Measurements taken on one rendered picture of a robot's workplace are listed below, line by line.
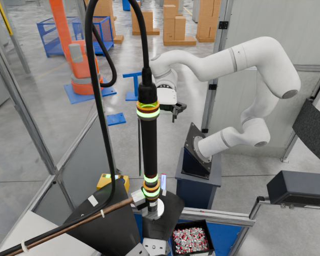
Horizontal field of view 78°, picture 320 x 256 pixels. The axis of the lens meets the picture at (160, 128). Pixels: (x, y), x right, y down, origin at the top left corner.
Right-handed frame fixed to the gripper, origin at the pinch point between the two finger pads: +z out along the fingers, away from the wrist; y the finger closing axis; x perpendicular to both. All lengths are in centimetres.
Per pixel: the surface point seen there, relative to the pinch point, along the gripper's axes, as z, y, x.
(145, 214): 22.0, 1.2, -19.0
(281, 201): -13, -60, -55
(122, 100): -294, 115, -165
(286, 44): -160, -101, -16
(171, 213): 4.5, -5.9, -47.6
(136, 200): 22.8, 2.8, -11.1
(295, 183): -14, -62, -42
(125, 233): 21.9, 8.5, -32.8
